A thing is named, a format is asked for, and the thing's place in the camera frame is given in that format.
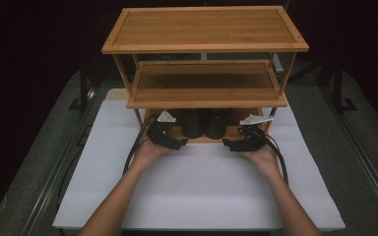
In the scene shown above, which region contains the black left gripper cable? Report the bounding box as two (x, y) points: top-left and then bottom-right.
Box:
(122, 113), (160, 176)

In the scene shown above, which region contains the wooden three-tier shoe rack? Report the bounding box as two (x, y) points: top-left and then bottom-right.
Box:
(100, 5), (310, 145)

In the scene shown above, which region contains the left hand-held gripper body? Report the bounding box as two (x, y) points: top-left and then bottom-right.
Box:
(146, 110), (182, 151)

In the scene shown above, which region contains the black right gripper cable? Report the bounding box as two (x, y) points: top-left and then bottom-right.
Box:
(263, 131), (290, 186)

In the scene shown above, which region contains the black metal stand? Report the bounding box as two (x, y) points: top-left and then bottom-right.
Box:
(332, 61), (358, 114)
(68, 61), (95, 114)

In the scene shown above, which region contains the metal rail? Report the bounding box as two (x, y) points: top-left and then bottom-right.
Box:
(20, 83), (104, 236)
(319, 84), (378, 221)

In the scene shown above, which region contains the person's right hand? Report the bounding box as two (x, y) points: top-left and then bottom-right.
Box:
(240, 143), (282, 180)

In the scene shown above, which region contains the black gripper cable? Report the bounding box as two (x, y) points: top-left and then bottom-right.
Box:
(122, 113), (160, 176)
(263, 131), (290, 186)

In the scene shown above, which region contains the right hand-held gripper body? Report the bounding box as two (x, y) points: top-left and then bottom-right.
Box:
(230, 113), (275, 153)

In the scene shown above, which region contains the light wooden board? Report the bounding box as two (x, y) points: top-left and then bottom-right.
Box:
(104, 88), (130, 101)

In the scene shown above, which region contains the person's left hand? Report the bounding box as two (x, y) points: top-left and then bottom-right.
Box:
(133, 137), (172, 172)

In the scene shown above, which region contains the black leather shoe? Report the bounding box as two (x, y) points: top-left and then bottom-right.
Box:
(205, 108), (231, 141)
(180, 108), (207, 140)

